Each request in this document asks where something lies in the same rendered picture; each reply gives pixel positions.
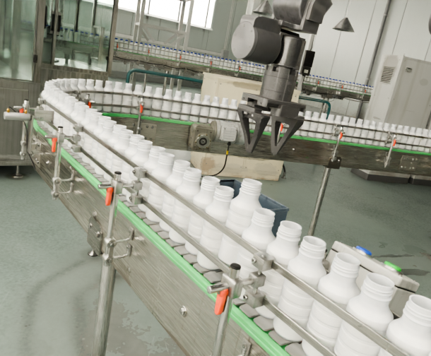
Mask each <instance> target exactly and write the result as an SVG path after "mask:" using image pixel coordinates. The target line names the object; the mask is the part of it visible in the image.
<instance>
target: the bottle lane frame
mask: <svg viewBox="0 0 431 356"><path fill-rule="evenodd" d="M37 135H38V136H39V139H40V140H41V141H42V152H43V153H44V155H41V163H40V168H39V167H38V166H37V165H36V164H35V170H36V171H37V172H38V174H39V175H40V176H41V178H43V179H44V181H45V182H46V183H47V185H48V186H49V187H50V189H51V190H52V189H53V182H52V178H53V177H54V166H55V157H56V151H55V152H52V140H51V139H50V138H45V135H48V134H47V133H45V131H43V130H42V129H41V128H37ZM72 170H74V179H73V180H71V181H69V182H61V184H60V185H59V192H63V191H70V184H71V182H72V183H73V192H71V193H69V194H60V197H59V200H60V201H61V202H62V203H63V204H64V205H65V207H66V208H67V209H68V211H69V212H70V213H71V214H72V216H73V217H74V218H75V219H76V220H77V222H78V223H79V224H80V226H81V227H82V228H83V229H84V230H85V232H86V233H88V223H89V219H90V217H91V216H93V217H94V218H95V219H96V220H97V221H98V222H99V223H100V224H101V225H102V231H103V236H102V247H101V252H102V253H105V247H106V244H105V243H104V239H105V238H106V236H107V229H108V222H109V216H110V206H106V204H105V201H106V193H107V192H106V189H98V184H101V183H102V182H99V181H98V180H97V178H95V177H94V176H93V175H92V174H91V173H89V171H88V170H87V169H85V168H84V167H83V166H82V165H81V164H80V163H79V162H77V161H76V160H75V159H74V158H73V156H71V155H69V153H67V152H66V150H64V149H63V148H62V147H61V162H60V171H59V178H60V179H70V178H71V171H72ZM110 205H111V204H110ZM129 208H130V207H127V206H126V205H125V204H124V202H122V201H120V200H119V199H118V204H117V215H116V221H115V227H114V238H115V240H118V239H126V238H129V228H130V227H132V228H133V229H134V235H133V240H129V241H127V242H120V243H117V245H116V247H114V252H113V256H120V255H124V254H126V246H127V243H130V245H131V255H130V256H126V257H124V258H121V259H115V260H114V263H112V265H113V266H114V267H115V268H116V270H117V271H118V272H119V274H120V275H121V276H122V277H123V279H124V280H125V281H126V282H127V283H128V285H129V286H130V287H131V289H132V290H133V291H134V292H135V293H136V295H137V296H138V297H139V299H140V300H141V301H142V302H143V303H144V304H145V306H146V307H147V308H148V310H149V311H150V312H151V314H152V315H153V316H154V317H155V318H156V319H157V320H158V322H159V323H160V325H161V326H162V327H163V328H164V329H165V330H166V331H167V333H168V334H169V335H170V337H171V338H172V339H173V341H174V342H175V343H176V344H177V345H178V346H179V348H180V349H181V350H182V352H183V353H184V354H185V355H186V356H210V355H211V354H212V350H213V344H214V340H215V337H216V331H217V327H218V321H219V318H220V315H216V314H215V305H216V297H217V292H216V293H213V294H208V293H207V290H206V289H207V287H208V286H210V285H215V283H210V282H209V281H208V280H207V279H206V278H205V277H204V276H203V273H200V272H198V271H197V270H196V269H195V268H194V267H193V265H194V264H195V263H193V264H190V263H189V262H188V261H186V260H185V259H184V258H183V256H184V255H180V254H178V253H177V252H176V251H175V250H174V247H171V246H170V245H169V244H168V243H167V242H166V241H165V240H166V239H162V238H161V237H160V236H159V235H158V233H157V232H154V231H153V230H152V229H151V228H150V225H147V224H145V223H144V221H143V219H140V218H139V217H138V216H137V215H136V214H135V213H134V212H133V211H131V210H130V209H129ZM241 305H243V304H241ZM241 305H235V304H232V310H231V313H230V319H229V323H228V329H227V332H226V336H225V342H224V345H223V351H222V355H221V356H238V355H241V353H240V350H241V347H242V341H243V338H246V339H247V340H248V341H249V342H250V343H251V347H250V351H249V356H291V355H290V354H289V353H287V352H286V351H285V347H286V346H288V345H279V344H277V342H276V341H275V340H274V339H272V338H271V337H270V336H269V335H268V333H269V332H270V331H263V330H262V329H261V328H260V327H259V326H258V325H256V324H255V323H254V319H255V318H256V317H252V318H249V317H248V316H247V315H246V314H245V313H244V312H243V311H241V310H240V306H241ZM271 331H272V330H271Z"/></svg>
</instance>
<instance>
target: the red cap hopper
mask: <svg viewBox="0 0 431 356"><path fill-rule="evenodd" d="M177 1H182V9H181V14H180V19H179V28H178V30H175V29H171V28H165V27H161V26H157V25H151V24H147V23H143V19H144V14H145V8H146V0H142V3H141V0H137V7H136V17H135V23H134V35H133V45H134V44H135V42H136V38H137V42H138V43H137V45H140V42H141V36H142V35H143V36H144V37H145V39H146V40H147V41H149V39H148V37H147V36H146V34H145V33H144V31H143V29H144V30H145V31H146V33H147V34H148V36H149V37H150V38H151V40H152V41H153V42H155V40H154V38H153V37H152V35H151V34H150V33H149V31H148V29H147V28H152V29H156V30H163V31H167V32H173V33H176V34H174V35H173V36H172V37H171V38H169V39H168V40H166V41H165V42H164V44H165V45H166V44H167V43H168V42H169V41H170V40H172V39H173V38H175V37H176V36H177V39H176V40H175V41H174V42H172V43H171V45H172V46H173V45H174V44H176V47H175V49H176V50H177V51H176V52H178V51H179V45H180V40H181V39H182V38H183V37H184V45H183V50H182V51H185V54H186V53H187V45H188V41H189V32H190V27H191V19H192V13H193V9H194V0H177ZM188 1H190V5H189V13H188V18H187V26H186V32H185V31H182V26H183V21H184V12H185V7H186V2H188ZM140 10H141V14H140ZM139 15H140V20H139ZM138 21H139V22H138ZM137 32H138V37H137ZM181 35H182V36H181ZM133 66H134V69H137V68H138V65H136V62H134V63H133V62H130V64H129V70H131V69H132V68H133ZM136 75H137V72H133V76H132V74H131V75H130V79H129V83H131V84H132V89H131V90H132V92H134V91H135V86H136ZM131 78H132V82H131ZM174 81H175V79H174V78H171V80H170V90H172V91H173V87H174ZM181 85H182V80H181V79H178V82H177V91H180V90H181Z"/></svg>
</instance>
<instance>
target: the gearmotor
mask: <svg viewBox="0 0 431 356"><path fill-rule="evenodd" d="M214 141H215V142H221V143H227V145H228V149H227V152H226V158H225V164H224V166H223V168H222V170H221V171H219V173H217V174H220V173H221V172H222V171H223V170H224V168H225V165H226V162H227V157H228V152H229V146H230V145H231V143H232V144H240V145H244V134H243V130H242V126H241V124H240V123H235V122H231V121H219V120H213V121H212V122H211V123H210V125H208V124H197V123H194V124H191V129H190V134H189V142H188V150H189V151H193V150H199V151H206V152H210V151H211V144H212V142H214ZM217 174H214V175H210V177H213V176H216V175H217Z"/></svg>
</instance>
